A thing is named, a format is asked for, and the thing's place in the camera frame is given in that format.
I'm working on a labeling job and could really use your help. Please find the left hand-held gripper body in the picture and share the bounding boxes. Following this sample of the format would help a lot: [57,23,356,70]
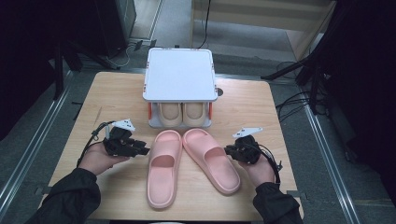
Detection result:
[102,118,140,159]

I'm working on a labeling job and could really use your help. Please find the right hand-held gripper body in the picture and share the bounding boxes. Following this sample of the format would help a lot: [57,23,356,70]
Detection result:
[232,126,264,166]

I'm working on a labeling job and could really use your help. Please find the pink slipper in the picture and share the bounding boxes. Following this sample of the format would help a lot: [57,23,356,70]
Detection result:
[181,128,242,196]
[146,129,184,210]

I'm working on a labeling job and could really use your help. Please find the beige clog shoe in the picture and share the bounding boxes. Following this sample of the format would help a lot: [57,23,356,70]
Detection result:
[181,102,210,128]
[157,102,183,128]

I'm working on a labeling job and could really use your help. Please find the white shoe rack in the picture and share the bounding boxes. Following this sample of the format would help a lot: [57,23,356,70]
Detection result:
[142,47,219,130]

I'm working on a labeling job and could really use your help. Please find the person's right hand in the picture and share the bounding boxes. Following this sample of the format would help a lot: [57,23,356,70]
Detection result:
[241,155,276,189]

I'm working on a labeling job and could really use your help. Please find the person's left hand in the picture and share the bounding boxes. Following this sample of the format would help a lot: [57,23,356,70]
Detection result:
[78,142,131,177]

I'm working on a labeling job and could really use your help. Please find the black tape strip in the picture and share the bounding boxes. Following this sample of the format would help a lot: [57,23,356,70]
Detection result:
[286,189,310,201]

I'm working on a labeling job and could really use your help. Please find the black metal stand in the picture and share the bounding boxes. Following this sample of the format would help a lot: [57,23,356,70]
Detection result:
[50,38,85,101]

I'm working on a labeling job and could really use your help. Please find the black tripod stand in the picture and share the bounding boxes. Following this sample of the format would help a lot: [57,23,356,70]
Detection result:
[261,46,332,116]

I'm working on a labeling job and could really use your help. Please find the black equipment cabinet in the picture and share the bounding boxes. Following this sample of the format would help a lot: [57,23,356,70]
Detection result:
[92,0,138,60]

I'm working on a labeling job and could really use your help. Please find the light wooden cabinet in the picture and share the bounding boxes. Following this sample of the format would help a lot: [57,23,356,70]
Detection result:
[190,0,339,62]

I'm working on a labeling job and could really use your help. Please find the right hand-held gripper black cable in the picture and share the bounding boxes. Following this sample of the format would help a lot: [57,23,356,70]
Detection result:
[257,143,283,188]

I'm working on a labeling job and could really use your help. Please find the hand-held gripper black cable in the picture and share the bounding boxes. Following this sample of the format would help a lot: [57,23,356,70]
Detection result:
[257,143,283,188]
[76,120,117,168]

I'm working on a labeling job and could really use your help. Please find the left hand-held gripper black cable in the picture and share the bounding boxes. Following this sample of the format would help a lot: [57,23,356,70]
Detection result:
[76,120,117,168]

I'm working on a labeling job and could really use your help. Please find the black floor cables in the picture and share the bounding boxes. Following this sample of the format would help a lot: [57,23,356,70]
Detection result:
[275,60,329,123]

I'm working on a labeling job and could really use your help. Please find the metal floor rail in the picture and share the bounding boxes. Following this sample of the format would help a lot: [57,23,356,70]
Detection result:
[0,70,76,204]
[302,102,362,224]

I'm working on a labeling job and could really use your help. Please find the white floor cable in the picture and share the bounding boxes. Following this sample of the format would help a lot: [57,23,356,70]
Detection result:
[105,46,133,68]

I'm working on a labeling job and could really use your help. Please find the hanging black cable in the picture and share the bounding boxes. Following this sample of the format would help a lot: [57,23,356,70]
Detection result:
[197,0,213,49]

